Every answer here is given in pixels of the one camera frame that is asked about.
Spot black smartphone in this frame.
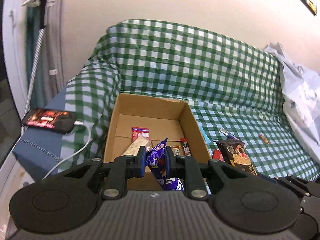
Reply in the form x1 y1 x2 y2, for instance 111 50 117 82
22 108 76 134

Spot white charging cable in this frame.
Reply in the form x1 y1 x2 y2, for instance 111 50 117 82
42 120 92 181

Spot blue pillow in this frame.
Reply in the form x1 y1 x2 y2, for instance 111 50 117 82
12 87 68 181

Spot braided steamer hose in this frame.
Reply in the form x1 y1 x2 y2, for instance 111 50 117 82
20 28 46 136

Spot dark brown snack packet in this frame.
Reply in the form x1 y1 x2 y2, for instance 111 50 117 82
216 139 257 176

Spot yellow wafer bar wrapper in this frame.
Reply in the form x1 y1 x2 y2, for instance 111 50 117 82
171 145 180 156

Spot red Nescafe coffee stick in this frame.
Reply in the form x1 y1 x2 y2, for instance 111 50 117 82
180 138 191 157

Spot white crumpled sheet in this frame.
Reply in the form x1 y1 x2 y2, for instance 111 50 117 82
264 43 319 163

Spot large red snack packet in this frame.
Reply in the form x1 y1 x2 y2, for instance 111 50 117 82
131 127 150 146

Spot purple pink candy bar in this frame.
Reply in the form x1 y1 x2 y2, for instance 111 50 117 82
219 127 246 148

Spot grey curtain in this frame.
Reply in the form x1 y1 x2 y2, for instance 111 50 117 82
25 1 65 108

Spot brown cardboard box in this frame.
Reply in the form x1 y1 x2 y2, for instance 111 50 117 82
102 93 213 192

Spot purple chocolate bar wrapper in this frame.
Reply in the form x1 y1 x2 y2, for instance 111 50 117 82
145 138 184 191

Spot green checkered sofa cover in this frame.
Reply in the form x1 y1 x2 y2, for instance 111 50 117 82
60 20 319 180

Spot small red snack packet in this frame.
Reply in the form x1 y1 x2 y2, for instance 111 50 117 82
212 149 224 162

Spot light blue stick packet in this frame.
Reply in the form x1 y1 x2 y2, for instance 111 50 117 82
199 127 212 144

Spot clear pack beige crackers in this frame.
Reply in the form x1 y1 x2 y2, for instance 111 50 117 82
122 137 151 155

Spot small orange candy packet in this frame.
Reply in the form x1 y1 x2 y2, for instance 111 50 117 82
259 134 270 145

